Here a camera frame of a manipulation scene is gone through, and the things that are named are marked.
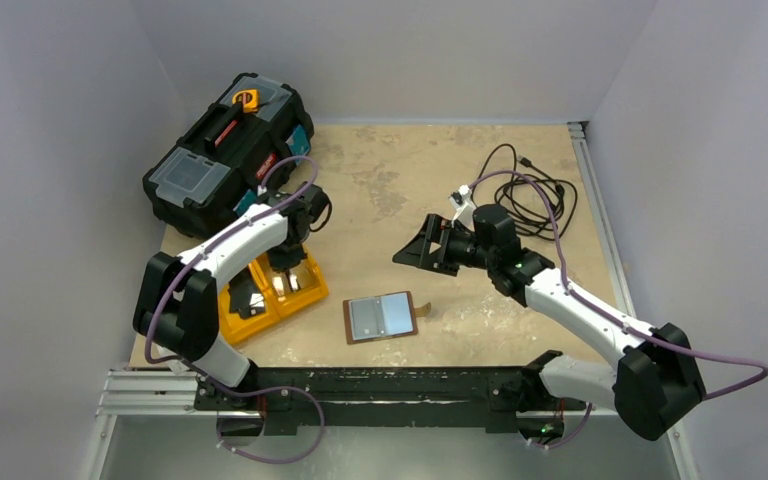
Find brown leather card holder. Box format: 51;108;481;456
342;291;432;345

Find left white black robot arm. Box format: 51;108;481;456
133;182;330;409

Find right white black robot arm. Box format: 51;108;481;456
392;205;707;441

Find white card under stack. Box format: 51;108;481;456
271;266;313;297

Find card in left compartment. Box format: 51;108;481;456
228;269;266;319

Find yellow plastic divided bin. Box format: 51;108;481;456
218;248;329;346

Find black plastic toolbox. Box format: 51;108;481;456
142;72;314;239

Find orange tape measure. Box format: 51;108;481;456
231;89;260;114

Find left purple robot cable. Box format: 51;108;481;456
144;156;326;466

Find black coiled usb cable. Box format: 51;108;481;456
469;142;579;242

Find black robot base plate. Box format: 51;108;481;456
194;365;585;438

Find aluminium right side rail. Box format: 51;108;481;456
567;121;652;370

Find aluminium front frame rail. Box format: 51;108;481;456
95;369;683;419

